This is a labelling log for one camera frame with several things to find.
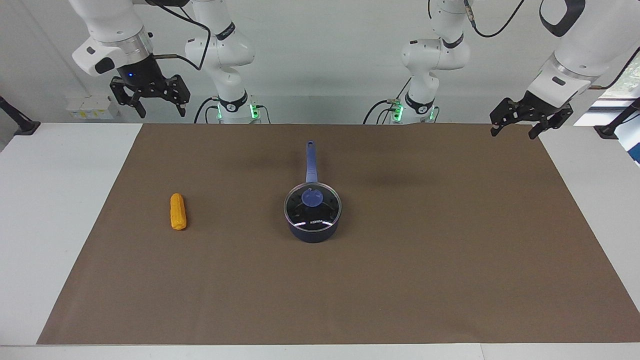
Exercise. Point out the yellow corn cob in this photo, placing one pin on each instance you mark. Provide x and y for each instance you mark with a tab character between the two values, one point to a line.
178	212

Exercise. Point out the brown table mat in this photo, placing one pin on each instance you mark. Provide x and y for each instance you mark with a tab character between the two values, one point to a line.
400	275

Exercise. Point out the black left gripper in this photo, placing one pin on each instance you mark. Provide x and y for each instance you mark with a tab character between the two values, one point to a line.
535	107

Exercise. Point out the glass lid with blue knob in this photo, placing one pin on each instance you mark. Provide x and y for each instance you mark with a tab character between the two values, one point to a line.
312	197

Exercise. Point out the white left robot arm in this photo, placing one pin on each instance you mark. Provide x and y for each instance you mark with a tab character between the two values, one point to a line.
435	55

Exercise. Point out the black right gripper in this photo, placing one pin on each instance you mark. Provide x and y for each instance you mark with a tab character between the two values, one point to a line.
145	80

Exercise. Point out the black clamp mount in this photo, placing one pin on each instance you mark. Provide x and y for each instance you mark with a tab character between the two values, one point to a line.
22	125
610	130

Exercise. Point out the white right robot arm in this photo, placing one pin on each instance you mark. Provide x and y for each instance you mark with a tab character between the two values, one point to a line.
220	50

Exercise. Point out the white wall socket box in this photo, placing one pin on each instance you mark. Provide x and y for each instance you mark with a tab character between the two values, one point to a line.
92	107

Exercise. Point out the window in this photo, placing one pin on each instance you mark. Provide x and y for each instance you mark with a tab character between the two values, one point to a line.
630	82

